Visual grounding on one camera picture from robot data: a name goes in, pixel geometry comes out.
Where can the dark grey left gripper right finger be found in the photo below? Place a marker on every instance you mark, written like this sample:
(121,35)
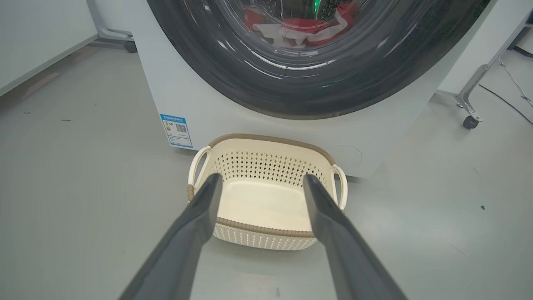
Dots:
(345,250)

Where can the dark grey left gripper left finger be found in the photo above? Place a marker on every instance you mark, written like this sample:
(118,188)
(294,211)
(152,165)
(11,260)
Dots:
(183,233)

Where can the round dark glass washer door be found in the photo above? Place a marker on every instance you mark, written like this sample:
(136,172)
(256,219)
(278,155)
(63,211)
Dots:
(250,79)

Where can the red and white jersey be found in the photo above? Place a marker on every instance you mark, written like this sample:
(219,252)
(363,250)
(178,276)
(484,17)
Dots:
(304,25)

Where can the cream perforated laundry basket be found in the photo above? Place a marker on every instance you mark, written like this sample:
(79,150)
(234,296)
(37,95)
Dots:
(266,200)

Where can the white front-load washing machine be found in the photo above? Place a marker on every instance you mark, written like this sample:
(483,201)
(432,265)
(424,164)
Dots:
(187,91)

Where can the blue energy label sticker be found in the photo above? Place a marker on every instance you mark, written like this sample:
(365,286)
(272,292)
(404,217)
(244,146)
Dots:
(177,131)

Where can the grey metal caster stand leg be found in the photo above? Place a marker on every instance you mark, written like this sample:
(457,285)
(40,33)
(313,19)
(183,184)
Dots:
(112,33)
(470,89)

